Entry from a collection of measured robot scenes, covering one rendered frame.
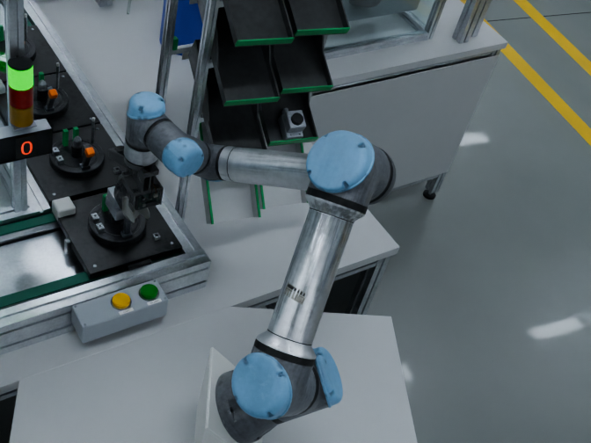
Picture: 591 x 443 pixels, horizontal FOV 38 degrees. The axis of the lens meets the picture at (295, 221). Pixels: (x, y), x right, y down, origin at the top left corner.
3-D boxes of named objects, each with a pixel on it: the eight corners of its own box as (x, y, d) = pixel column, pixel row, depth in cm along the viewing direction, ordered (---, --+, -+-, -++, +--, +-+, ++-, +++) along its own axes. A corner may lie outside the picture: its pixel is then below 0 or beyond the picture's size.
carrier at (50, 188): (137, 185, 225) (142, 148, 217) (48, 207, 213) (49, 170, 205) (100, 127, 238) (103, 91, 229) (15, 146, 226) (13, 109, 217)
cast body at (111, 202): (132, 216, 207) (134, 196, 202) (115, 221, 204) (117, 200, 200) (118, 193, 211) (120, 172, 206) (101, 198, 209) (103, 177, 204)
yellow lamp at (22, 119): (37, 125, 188) (37, 107, 184) (14, 129, 185) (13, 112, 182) (28, 111, 190) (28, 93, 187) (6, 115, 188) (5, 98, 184)
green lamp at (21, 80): (36, 88, 181) (36, 69, 177) (13, 92, 178) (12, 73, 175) (28, 74, 183) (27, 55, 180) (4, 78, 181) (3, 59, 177)
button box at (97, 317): (166, 315, 204) (169, 299, 199) (82, 344, 193) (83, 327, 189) (153, 294, 207) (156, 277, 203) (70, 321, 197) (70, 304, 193)
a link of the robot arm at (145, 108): (144, 118, 171) (120, 94, 175) (140, 159, 178) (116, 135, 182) (176, 105, 176) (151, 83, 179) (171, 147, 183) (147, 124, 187)
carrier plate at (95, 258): (181, 251, 212) (182, 246, 211) (90, 279, 200) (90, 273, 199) (140, 188, 225) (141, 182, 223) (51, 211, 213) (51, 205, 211)
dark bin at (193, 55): (264, 155, 208) (273, 141, 201) (213, 160, 203) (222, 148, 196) (237, 52, 215) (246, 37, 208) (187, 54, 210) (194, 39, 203)
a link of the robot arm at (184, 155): (221, 156, 178) (188, 127, 183) (192, 144, 168) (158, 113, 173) (199, 186, 180) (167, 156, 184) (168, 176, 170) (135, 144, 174)
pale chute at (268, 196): (302, 202, 228) (310, 202, 224) (257, 209, 223) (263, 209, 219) (290, 97, 226) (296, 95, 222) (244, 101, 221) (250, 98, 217)
